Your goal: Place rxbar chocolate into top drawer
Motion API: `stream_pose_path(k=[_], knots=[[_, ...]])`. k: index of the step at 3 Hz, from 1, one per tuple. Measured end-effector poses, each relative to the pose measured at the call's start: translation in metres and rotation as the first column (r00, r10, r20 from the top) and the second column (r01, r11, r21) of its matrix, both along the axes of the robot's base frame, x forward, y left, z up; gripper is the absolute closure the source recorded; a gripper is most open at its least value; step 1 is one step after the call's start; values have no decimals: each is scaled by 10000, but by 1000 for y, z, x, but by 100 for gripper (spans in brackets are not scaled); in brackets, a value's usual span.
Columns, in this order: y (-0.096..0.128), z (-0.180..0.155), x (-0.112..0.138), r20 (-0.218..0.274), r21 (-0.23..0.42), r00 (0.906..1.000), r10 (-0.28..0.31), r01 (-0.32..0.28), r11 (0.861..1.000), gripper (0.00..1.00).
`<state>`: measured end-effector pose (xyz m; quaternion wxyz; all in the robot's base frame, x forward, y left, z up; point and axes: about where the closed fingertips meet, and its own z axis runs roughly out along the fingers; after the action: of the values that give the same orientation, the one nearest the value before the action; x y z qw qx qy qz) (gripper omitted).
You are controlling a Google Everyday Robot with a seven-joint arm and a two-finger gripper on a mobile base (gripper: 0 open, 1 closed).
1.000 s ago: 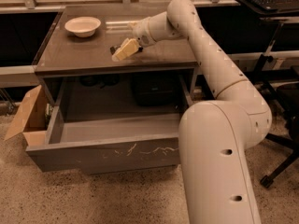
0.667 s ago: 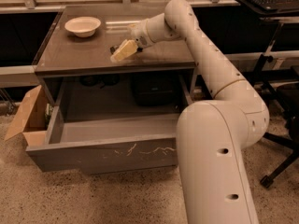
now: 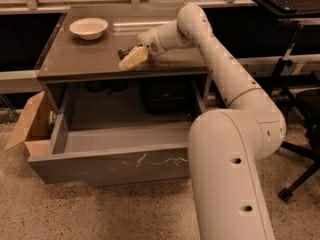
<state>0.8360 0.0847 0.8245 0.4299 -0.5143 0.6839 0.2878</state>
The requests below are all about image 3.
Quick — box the open cardboard box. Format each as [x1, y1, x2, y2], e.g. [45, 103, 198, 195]
[5, 91, 52, 157]

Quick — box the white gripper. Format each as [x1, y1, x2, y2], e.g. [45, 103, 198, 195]
[119, 27, 166, 70]

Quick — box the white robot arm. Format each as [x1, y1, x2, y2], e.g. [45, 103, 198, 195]
[119, 5, 286, 240]

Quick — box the black office chair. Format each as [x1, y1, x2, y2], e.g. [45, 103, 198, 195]
[277, 69, 320, 204]

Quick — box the black laptop stand table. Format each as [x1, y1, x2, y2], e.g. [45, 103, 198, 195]
[241, 0, 320, 98]

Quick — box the white paper bowl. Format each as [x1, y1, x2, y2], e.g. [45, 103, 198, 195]
[69, 18, 108, 41]

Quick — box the dark rxbar chocolate wrapper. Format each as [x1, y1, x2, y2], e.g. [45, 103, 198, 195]
[118, 46, 137, 60]

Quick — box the grey cabinet with glossy top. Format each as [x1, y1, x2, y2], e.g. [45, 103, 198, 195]
[38, 3, 207, 110]

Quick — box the open grey top drawer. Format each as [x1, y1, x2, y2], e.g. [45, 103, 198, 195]
[28, 81, 204, 187]

